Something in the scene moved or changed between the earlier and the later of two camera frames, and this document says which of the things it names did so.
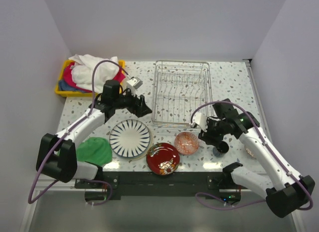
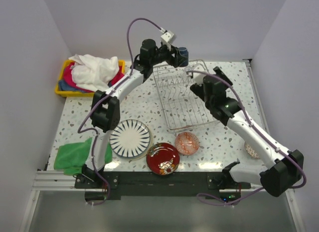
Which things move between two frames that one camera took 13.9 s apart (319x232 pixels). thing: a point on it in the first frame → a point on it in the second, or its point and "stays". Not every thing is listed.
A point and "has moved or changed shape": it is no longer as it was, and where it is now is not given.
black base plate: x=112 y=184 stays
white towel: x=81 y=73 stays
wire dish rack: x=179 y=87 has moved or changed shape
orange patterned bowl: x=186 y=143 stays
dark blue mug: x=221 y=150 → x=184 y=54
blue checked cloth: x=64 y=86 stays
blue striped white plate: x=129 y=138 stays
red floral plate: x=163 y=158 stays
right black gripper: x=208 y=136 → x=198 y=90
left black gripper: x=138 y=107 → x=174 y=61
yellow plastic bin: x=78 y=94 stays
